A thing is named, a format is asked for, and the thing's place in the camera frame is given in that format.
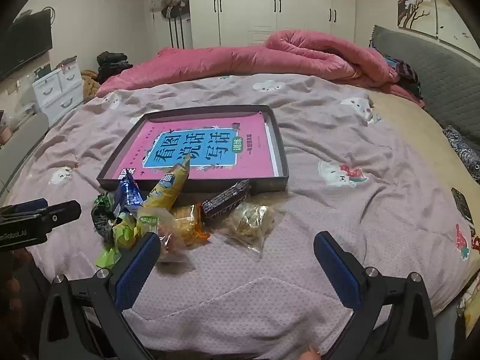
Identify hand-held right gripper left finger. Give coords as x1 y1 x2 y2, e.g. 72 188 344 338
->
39 232 163 360

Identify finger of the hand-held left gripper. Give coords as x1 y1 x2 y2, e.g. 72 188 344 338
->
37 200 82 232
0 199 49 216

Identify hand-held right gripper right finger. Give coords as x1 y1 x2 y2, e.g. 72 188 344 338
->
313 231 439 360

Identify light green snack packet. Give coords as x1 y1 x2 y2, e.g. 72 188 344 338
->
97 214 140 269

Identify green and black snack packet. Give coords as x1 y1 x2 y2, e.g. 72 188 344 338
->
91 191 124 241

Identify orange noodle snack packet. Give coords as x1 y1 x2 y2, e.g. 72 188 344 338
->
170 203 211 247

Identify blue snack packet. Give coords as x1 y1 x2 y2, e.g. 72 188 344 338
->
114 175 145 214

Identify long yellow snack packet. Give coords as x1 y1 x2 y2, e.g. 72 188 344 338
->
140 154 192 214

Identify clear bag of cereal snack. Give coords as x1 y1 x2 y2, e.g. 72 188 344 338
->
221 202 279 258

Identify dark shallow tray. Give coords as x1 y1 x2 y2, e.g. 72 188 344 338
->
97 105 289 196

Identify dark chocolate bar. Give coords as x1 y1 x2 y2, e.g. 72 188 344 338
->
200 179 252 221

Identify printed lilac blanket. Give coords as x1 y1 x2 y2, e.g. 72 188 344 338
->
0 71 474 360

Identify white drawer cabinet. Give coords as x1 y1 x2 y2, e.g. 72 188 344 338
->
32 60 84 126

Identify brown knitted throw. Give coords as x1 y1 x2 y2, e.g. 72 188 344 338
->
80 69 102 100

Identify pink book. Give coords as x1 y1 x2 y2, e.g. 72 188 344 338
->
114 113 280 179

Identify beige bed sheet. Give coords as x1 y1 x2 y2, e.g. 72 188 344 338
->
369 90 480 340

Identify pile of dark clothes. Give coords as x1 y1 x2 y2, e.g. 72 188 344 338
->
96 50 134 85

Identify black television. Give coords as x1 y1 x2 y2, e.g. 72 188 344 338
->
0 9 53 82

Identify dark floral pillow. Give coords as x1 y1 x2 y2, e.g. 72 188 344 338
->
442 125 480 184

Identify folded striped clothes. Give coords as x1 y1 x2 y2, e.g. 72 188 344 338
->
382 56 424 100

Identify grey quilted headboard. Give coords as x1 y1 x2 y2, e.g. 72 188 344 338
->
369 24 480 136

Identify pink quilt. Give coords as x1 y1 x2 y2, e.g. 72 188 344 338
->
95 30 426 109

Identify white wardrobe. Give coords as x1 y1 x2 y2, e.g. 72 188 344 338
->
125 0 357 50

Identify wall poster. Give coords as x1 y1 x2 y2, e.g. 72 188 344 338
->
394 0 480 51

